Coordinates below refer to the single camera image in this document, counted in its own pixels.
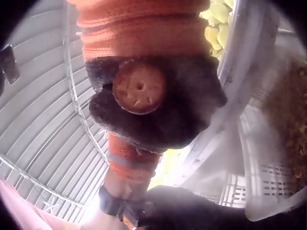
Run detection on person's left fingers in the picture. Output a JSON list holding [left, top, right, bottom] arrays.
[[89, 80, 228, 154]]

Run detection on person's right fingers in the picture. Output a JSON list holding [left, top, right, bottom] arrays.
[[85, 56, 223, 94]]

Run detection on round tan fruit piece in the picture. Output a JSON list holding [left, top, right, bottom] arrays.
[[112, 60, 167, 115]]

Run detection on person's right hand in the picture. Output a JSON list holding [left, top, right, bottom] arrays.
[[67, 0, 223, 94]]

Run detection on pile of yellow-green fruit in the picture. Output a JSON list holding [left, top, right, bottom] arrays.
[[200, 0, 235, 59]]

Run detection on white plastic crate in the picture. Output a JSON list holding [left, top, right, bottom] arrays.
[[177, 0, 307, 222]]

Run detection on pile of brown scraps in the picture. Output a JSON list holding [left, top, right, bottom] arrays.
[[260, 63, 307, 180]]

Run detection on black wrist band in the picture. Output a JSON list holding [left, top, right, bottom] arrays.
[[98, 186, 147, 228]]

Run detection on white metal roof truss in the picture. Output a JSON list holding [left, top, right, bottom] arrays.
[[0, 0, 112, 217]]

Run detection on person's body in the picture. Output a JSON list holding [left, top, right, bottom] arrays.
[[0, 179, 81, 230]]

